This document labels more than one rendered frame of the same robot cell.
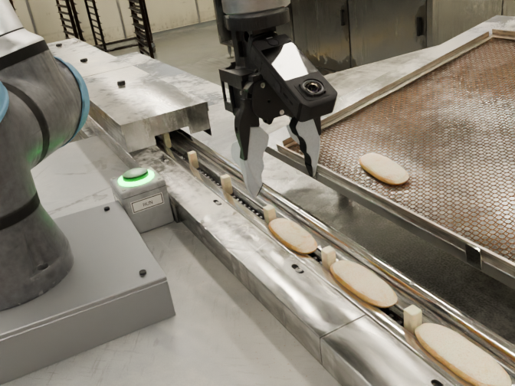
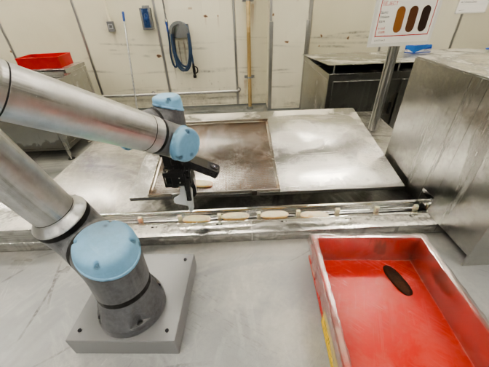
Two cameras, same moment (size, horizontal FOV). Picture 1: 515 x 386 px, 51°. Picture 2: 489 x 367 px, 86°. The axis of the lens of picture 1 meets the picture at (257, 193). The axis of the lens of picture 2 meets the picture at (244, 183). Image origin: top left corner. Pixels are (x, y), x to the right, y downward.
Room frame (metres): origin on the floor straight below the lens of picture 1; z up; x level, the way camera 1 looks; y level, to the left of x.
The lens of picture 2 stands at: (0.17, 0.52, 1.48)
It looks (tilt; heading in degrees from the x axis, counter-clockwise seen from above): 35 degrees down; 295
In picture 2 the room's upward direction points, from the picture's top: 2 degrees counter-clockwise
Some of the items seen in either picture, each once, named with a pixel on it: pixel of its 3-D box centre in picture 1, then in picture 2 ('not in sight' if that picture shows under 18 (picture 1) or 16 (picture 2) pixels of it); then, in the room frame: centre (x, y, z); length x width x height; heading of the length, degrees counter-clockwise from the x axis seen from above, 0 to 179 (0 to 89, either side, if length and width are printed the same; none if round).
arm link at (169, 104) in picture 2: not in sight; (169, 116); (0.63, -0.02, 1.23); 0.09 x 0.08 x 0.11; 77
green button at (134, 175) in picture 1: (136, 177); not in sight; (0.77, 0.18, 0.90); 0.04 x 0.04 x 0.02
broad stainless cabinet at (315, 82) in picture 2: not in sight; (394, 102); (-0.19, -2.79, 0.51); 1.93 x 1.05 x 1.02; 25
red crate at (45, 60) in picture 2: not in sight; (46, 60); (4.00, -1.81, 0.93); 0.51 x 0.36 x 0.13; 29
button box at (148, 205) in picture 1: (145, 208); not in sight; (0.77, 0.18, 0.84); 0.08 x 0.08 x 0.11; 25
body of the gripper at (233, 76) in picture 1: (260, 65); (178, 166); (0.64, -0.02, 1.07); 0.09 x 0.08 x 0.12; 26
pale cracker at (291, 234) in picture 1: (291, 233); (196, 218); (0.61, -0.04, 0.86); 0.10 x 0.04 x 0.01; 23
